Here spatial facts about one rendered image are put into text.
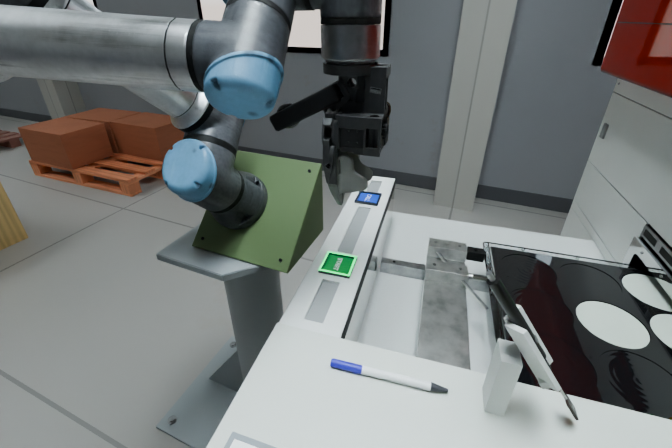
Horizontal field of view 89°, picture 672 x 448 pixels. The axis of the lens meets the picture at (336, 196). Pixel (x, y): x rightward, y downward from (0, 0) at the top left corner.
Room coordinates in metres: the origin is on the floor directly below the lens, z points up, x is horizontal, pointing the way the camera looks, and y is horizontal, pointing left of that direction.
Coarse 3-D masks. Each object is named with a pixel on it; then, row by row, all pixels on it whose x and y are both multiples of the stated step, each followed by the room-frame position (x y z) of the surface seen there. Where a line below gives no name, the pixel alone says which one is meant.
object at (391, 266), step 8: (384, 264) 0.62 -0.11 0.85; (392, 264) 0.62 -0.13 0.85; (400, 264) 0.62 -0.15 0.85; (408, 264) 0.62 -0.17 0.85; (416, 264) 0.62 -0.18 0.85; (384, 272) 0.62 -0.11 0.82; (392, 272) 0.62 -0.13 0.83; (400, 272) 0.61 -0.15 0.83; (408, 272) 0.61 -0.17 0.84; (416, 272) 0.60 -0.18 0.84; (424, 272) 0.60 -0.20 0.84; (472, 280) 0.57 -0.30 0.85; (472, 288) 0.57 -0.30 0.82; (480, 288) 0.56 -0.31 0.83
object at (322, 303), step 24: (384, 192) 0.76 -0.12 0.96; (360, 216) 0.65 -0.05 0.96; (336, 240) 0.56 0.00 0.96; (360, 240) 0.56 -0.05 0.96; (312, 264) 0.48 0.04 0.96; (360, 264) 0.48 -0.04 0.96; (312, 288) 0.42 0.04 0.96; (336, 288) 0.43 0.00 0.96; (288, 312) 0.37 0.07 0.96; (312, 312) 0.38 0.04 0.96; (336, 312) 0.37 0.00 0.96; (336, 336) 0.33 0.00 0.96
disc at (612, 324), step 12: (576, 312) 0.43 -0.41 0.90; (588, 312) 0.43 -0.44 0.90; (600, 312) 0.43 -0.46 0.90; (612, 312) 0.43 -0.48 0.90; (624, 312) 0.43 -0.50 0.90; (588, 324) 0.40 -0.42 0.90; (600, 324) 0.40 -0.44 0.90; (612, 324) 0.40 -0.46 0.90; (624, 324) 0.40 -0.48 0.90; (636, 324) 0.40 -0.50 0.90; (600, 336) 0.38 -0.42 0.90; (612, 336) 0.38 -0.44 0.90; (624, 336) 0.38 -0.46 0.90; (636, 336) 0.38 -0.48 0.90; (648, 336) 0.38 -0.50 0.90; (636, 348) 0.36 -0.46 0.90
